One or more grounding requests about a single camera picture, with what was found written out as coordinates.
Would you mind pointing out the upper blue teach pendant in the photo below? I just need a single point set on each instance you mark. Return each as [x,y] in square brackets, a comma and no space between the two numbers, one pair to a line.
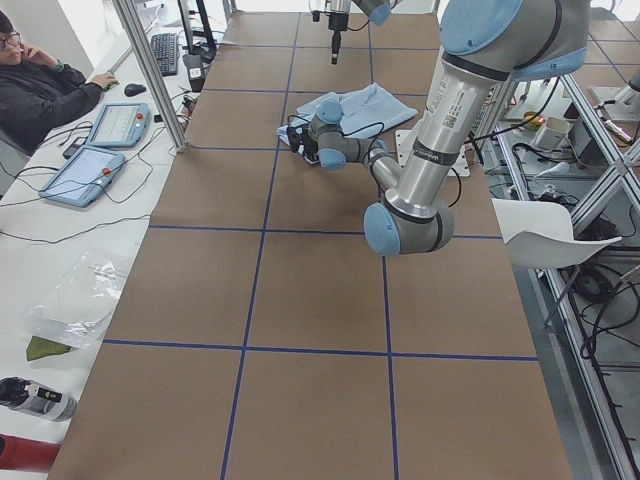
[119,125]

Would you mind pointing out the black keyboard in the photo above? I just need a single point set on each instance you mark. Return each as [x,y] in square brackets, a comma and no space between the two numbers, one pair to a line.
[164,47]

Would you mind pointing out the blue teach pendant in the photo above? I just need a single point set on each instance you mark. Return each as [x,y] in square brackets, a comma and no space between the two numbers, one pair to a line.
[119,125]
[84,177]

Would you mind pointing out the white square cup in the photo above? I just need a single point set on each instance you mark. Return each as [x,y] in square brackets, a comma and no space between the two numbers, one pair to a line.
[551,133]

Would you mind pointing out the green cloth piece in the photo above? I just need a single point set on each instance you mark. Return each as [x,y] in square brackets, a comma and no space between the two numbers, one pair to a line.
[40,348]

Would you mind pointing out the seated person in black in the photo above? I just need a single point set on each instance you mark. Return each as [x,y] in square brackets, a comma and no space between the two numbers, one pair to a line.
[39,92]

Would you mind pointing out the grey aluminium frame post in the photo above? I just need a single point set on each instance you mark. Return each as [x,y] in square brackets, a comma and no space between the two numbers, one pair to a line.
[141,47]

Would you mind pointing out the black computer mouse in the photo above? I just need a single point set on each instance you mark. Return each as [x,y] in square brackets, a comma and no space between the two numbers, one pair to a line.
[132,89]

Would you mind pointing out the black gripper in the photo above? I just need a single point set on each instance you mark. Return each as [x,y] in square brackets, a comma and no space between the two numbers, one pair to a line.
[312,148]
[335,23]

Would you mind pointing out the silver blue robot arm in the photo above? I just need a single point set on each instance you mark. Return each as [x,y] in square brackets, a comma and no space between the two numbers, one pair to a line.
[376,11]
[484,43]

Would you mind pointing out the clear plastic bag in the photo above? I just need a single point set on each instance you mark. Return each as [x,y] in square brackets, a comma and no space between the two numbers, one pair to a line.
[76,311]

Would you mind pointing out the white moulded chair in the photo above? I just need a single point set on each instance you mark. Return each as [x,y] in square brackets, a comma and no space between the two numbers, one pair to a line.
[539,235]

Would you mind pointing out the light blue button-up shirt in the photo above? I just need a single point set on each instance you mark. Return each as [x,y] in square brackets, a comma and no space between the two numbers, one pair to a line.
[365,111]

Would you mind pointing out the lower blue teach pendant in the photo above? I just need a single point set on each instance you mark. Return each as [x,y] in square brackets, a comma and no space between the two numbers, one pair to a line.
[84,177]

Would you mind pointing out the black grey device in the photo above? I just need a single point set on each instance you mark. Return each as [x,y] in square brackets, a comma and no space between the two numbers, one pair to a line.
[35,399]

